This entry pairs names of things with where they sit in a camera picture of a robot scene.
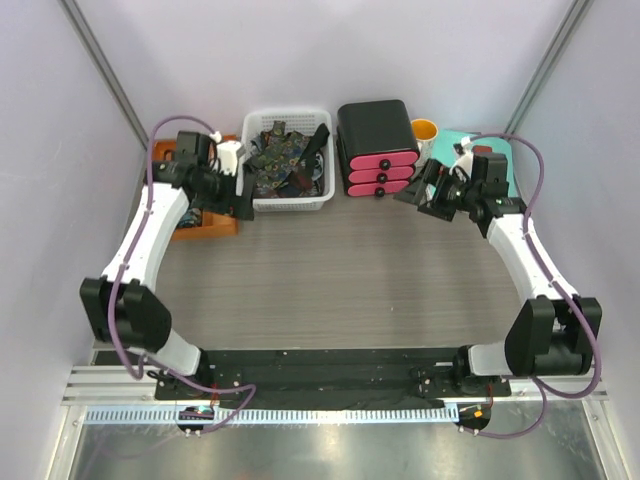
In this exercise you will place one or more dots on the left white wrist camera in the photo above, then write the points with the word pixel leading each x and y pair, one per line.
pixel 227 155

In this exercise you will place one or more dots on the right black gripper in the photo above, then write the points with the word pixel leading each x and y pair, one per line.
pixel 429 176

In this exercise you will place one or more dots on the navy floral silk tie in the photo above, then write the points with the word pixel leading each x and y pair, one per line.
pixel 191 219

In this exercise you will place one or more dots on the aluminium frame rail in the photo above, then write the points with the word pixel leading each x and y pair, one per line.
pixel 110 384

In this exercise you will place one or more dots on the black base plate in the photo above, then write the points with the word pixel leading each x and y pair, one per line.
pixel 348 379

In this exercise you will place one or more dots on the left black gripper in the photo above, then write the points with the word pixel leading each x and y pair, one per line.
pixel 244 203

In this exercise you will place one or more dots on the white plastic mesh basket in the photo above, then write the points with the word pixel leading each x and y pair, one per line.
pixel 306 121

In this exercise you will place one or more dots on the black pink drawer organizer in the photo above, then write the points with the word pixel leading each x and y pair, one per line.
pixel 376 147

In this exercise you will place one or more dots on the orange wooden divided tray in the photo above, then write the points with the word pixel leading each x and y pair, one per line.
pixel 211 225

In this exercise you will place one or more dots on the red brown small box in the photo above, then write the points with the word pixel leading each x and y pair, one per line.
pixel 481 149

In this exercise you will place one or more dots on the dark red patterned tie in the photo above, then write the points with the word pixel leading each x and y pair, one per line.
pixel 300 184

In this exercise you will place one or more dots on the green paisley tie in basket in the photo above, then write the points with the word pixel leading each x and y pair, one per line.
pixel 274 154

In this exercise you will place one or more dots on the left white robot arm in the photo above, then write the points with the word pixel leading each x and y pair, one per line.
pixel 121 305

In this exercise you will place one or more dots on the black tie in basket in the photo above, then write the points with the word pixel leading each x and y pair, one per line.
pixel 316 142

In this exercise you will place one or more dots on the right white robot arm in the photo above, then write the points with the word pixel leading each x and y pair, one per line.
pixel 554 332

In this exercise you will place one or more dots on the teal book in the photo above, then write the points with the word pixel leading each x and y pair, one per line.
pixel 443 151

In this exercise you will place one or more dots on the white slotted cable duct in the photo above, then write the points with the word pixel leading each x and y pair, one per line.
pixel 183 415

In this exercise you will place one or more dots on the white mug yellow inside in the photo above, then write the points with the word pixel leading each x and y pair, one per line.
pixel 425 132

